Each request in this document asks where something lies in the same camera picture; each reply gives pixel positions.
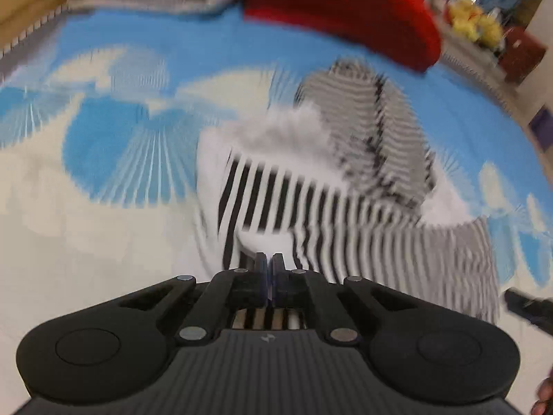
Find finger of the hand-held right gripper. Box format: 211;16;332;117
504;287;553;337

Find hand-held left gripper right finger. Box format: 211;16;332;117
270;252;418;347

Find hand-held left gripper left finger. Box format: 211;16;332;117
116;252;270;347

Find black white striped small shirt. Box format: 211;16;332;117
195;57;501;325

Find person's right hand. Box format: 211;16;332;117
531;369;553;415

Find blue white printed bedsheet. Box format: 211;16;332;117
0;0;553;415

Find red folded sweater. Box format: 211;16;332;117
243;0;443;73

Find yellow plush toys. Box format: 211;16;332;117
447;0;504;46

